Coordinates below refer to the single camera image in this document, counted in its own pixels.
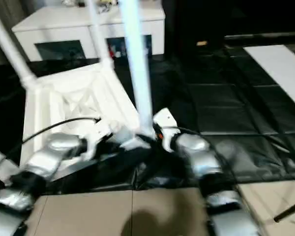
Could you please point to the white plastic table top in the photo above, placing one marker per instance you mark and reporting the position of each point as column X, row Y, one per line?
column 64, row 98

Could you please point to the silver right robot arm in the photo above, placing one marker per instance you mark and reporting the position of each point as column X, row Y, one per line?
column 204, row 157

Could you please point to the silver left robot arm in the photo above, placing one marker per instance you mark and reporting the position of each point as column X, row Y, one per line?
column 44, row 157

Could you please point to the black work mat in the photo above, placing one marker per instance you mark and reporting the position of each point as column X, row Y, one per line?
column 223, row 98

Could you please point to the small tan box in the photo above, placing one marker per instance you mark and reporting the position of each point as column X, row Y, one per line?
column 202, row 43

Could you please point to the white sideboard cabinet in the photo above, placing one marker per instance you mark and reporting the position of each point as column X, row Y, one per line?
column 59, row 27

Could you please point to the dark clutter on cabinet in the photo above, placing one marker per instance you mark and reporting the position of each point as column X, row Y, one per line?
column 104, row 7

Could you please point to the grey curtain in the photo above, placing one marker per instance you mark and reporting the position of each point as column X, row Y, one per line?
column 5, row 24

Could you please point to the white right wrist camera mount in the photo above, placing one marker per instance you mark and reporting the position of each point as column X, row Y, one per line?
column 167, row 120

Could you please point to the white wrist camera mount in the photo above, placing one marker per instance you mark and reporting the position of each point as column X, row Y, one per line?
column 167, row 120
column 96, row 137

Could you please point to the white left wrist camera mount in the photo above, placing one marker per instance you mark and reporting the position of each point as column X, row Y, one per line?
column 96, row 137

